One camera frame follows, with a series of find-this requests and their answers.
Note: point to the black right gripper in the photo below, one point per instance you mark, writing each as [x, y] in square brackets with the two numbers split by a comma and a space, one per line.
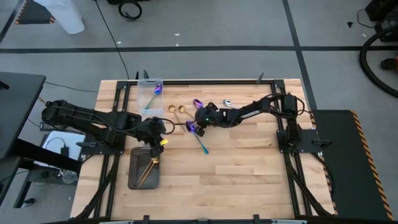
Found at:
[211, 116]

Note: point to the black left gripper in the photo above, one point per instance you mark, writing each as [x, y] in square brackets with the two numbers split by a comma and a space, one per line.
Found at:
[152, 132]

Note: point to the gold spoon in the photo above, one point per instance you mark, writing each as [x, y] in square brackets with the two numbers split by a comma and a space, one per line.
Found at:
[182, 109]
[154, 160]
[172, 108]

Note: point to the silver spoon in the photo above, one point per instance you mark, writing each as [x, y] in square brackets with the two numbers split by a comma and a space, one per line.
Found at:
[228, 102]

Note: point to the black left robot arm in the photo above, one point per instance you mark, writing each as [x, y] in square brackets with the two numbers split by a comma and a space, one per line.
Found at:
[93, 119]

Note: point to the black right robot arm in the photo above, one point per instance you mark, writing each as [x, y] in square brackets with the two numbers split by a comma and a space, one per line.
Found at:
[248, 112]

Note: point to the dark smoked plastic container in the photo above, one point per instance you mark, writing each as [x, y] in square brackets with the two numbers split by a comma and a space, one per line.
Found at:
[136, 168]

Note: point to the white paper sheet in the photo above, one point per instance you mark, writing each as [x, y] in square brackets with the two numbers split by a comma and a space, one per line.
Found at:
[73, 140]

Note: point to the clear round lid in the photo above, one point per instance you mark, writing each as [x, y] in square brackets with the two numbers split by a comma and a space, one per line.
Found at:
[69, 177]

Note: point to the black power adapter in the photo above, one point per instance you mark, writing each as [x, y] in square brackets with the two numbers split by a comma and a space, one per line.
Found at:
[64, 151]

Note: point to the black stand legs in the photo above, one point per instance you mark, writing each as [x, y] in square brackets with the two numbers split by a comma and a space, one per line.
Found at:
[46, 157]

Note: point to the black desk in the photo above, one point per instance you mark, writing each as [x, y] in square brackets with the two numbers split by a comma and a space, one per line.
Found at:
[18, 109]

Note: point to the large black hazard-striped platform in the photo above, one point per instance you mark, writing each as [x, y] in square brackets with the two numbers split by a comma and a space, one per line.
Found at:
[348, 171]

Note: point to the small black floor scrap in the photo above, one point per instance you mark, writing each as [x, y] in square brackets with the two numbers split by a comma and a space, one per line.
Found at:
[350, 24]

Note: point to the black hazard-striped floor mat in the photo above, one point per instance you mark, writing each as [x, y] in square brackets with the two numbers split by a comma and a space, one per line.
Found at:
[31, 14]

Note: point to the black orange tool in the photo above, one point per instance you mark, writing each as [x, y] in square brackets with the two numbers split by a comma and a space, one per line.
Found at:
[388, 63]

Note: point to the black equipment case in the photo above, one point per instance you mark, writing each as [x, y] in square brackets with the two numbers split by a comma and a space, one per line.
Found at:
[385, 12]

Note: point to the black metal table frame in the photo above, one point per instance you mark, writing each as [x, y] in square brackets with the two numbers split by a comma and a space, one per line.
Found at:
[202, 82]

